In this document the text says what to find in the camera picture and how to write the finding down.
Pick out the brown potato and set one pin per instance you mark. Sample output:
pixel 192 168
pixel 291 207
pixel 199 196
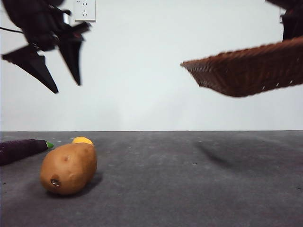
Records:
pixel 69 168

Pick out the pale grey camera box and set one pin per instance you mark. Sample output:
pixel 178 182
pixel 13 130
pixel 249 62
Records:
pixel 66 17

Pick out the white wall socket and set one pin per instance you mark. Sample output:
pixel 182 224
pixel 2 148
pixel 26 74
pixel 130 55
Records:
pixel 88 10

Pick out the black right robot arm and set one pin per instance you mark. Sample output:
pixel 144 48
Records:
pixel 292 9

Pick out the purple eggplant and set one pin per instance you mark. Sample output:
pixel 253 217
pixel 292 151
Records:
pixel 21 150

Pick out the yellow corn cob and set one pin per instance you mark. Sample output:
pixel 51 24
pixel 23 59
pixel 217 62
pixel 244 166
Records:
pixel 81 140

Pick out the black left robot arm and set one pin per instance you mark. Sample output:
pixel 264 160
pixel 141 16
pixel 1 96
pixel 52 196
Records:
pixel 30 19

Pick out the brown wicker basket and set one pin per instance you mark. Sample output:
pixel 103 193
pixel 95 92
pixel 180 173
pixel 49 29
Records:
pixel 248 73

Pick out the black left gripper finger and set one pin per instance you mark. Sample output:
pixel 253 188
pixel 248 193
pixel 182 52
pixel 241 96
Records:
pixel 35 65
pixel 72 56

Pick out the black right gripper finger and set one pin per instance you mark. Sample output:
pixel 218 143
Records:
pixel 293 33

